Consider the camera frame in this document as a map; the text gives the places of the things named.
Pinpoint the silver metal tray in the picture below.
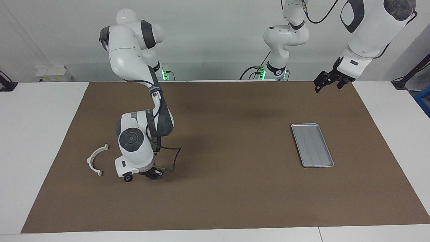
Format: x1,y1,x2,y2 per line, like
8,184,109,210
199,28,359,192
291,123,334,168

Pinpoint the black stand with pole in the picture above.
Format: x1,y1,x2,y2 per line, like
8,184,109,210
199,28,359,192
391,53,430,90

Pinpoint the black left base cable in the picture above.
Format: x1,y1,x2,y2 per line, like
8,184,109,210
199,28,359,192
240,50,272,80

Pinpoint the black table clamp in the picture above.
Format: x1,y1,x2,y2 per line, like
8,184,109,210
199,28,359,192
0,70,18,92

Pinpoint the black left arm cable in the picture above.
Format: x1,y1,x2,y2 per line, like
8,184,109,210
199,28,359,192
302,0,340,25

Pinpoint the brown table mat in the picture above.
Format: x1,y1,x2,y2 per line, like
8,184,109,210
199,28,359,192
21,81,430,233

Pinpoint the white semicircular bracket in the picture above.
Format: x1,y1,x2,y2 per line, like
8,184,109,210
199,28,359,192
86,144,110,177

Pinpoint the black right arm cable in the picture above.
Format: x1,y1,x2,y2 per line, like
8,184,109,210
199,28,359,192
144,81,182,172

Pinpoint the blue crate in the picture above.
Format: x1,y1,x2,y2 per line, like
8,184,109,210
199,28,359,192
414,84,430,118

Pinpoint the white cardboard box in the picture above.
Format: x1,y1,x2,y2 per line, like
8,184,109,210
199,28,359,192
35,65,73,82

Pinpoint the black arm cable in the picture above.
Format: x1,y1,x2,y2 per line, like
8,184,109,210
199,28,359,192
144,81,182,172
302,0,340,25

